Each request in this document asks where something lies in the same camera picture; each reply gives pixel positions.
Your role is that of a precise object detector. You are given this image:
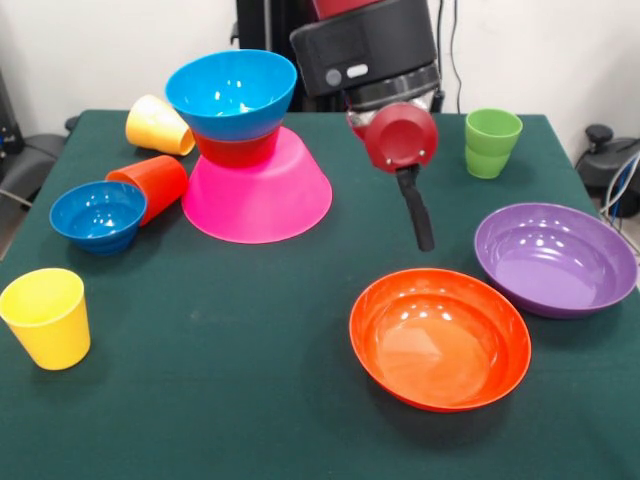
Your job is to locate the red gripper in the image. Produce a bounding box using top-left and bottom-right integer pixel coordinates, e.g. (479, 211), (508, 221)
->
(351, 102), (441, 253)

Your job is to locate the large shallow orange bowl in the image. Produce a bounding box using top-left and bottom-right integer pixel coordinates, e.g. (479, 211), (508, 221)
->
(348, 268), (533, 414)

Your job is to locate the pink plastic bowl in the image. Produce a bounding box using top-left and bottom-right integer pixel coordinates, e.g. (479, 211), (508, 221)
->
(180, 125), (334, 245)

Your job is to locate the small orange bowl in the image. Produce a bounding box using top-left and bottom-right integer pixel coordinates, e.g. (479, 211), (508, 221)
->
(192, 124), (282, 169)

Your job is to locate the light blue plastic bowl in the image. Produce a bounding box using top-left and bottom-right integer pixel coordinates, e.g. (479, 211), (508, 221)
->
(164, 48), (299, 142)

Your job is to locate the red-orange plastic cup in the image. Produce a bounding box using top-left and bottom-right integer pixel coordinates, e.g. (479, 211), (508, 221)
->
(104, 154), (190, 229)

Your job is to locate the golden yellow plastic cup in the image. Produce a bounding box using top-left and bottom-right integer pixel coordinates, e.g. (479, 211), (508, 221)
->
(124, 94), (197, 157)

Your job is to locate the lemon yellow plastic cup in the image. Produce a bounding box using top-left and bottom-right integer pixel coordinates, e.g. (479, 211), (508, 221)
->
(0, 267), (92, 372)

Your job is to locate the green plastic cup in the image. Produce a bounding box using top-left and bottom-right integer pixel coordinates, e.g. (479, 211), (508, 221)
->
(464, 107), (524, 180)

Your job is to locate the purple plastic bowl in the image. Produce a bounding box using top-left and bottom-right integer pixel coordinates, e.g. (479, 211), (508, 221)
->
(473, 201), (639, 320)

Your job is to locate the dark green tablecloth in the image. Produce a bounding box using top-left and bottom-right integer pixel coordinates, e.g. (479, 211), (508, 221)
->
(0, 108), (640, 480)

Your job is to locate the small dark blue bowl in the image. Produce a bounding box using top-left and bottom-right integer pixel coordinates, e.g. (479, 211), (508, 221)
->
(49, 180), (148, 257)

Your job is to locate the black hanging cable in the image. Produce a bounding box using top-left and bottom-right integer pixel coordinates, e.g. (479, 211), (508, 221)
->
(432, 0), (464, 114)

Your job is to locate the tangle of floor cables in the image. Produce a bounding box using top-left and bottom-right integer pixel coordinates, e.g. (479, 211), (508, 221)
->
(598, 152), (640, 224)

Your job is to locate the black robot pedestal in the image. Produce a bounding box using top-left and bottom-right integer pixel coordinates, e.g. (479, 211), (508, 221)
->
(230, 0), (321, 114)

